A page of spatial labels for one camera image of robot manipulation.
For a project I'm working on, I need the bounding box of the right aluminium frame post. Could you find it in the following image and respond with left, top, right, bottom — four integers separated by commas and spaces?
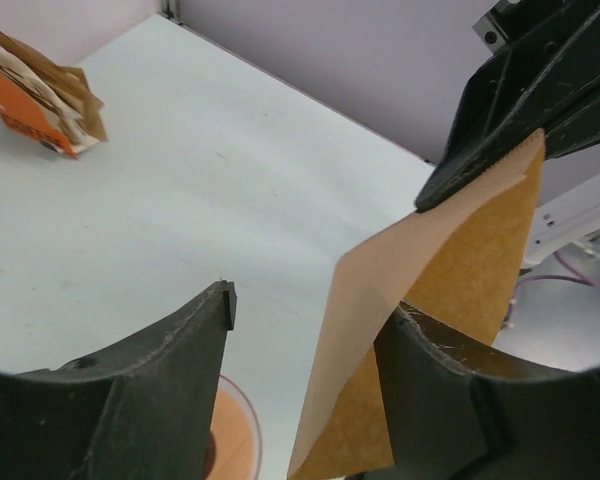
160, 0, 184, 25

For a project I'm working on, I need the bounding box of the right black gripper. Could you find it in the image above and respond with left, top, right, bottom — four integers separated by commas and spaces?
415, 0, 600, 212

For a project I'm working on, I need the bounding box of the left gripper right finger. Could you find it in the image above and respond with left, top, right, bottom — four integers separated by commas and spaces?
374, 303, 600, 479

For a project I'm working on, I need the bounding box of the brown paper coffee filter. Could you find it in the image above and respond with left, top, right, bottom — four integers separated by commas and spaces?
287, 130, 545, 479

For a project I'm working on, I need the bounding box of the orange coffee filter package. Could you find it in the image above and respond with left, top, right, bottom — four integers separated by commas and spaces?
0, 30, 108, 158

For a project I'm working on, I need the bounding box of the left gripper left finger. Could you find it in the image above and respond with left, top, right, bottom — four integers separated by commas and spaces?
0, 281, 237, 479

